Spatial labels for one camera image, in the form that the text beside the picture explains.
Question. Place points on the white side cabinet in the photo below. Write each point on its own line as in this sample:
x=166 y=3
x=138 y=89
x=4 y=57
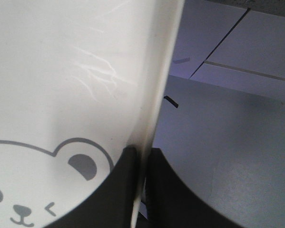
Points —
x=237 y=47

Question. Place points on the cream bear serving tray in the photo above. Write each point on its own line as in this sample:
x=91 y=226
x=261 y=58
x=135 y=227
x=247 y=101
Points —
x=79 y=81

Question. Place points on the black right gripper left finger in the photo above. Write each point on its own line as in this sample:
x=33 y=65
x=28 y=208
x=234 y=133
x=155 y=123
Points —
x=111 y=204

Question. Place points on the black floor tape right upper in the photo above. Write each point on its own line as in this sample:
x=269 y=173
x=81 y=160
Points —
x=175 y=104

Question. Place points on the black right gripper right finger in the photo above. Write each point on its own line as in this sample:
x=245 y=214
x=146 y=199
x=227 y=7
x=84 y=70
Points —
x=171 y=204

